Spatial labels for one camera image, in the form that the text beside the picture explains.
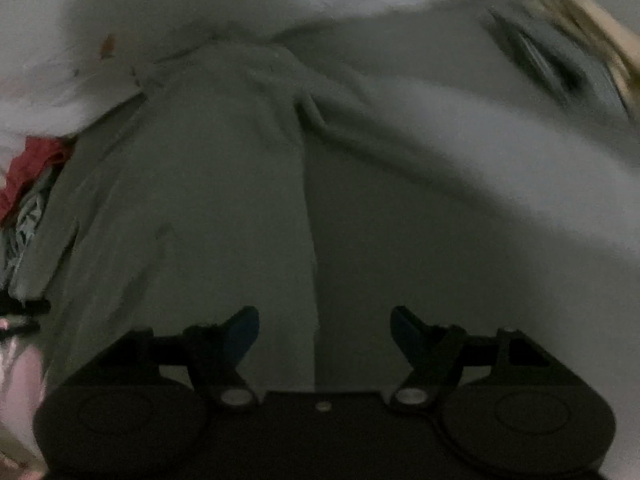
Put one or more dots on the pink cloth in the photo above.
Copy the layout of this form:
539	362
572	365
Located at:
17	385

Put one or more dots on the teal patterned cloth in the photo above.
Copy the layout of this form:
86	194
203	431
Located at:
25	225

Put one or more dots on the red cloth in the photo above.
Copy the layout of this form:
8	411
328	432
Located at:
30	170

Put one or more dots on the grey-green pants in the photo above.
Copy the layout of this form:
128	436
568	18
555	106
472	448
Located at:
200	200

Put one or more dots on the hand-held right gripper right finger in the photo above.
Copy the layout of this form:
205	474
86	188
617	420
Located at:
403	327

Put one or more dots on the grey and yellow object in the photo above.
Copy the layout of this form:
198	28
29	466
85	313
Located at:
555	60

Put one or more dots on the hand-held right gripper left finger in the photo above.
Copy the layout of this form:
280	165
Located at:
246	327

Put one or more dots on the white bed sheet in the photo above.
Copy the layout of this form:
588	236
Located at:
450	160

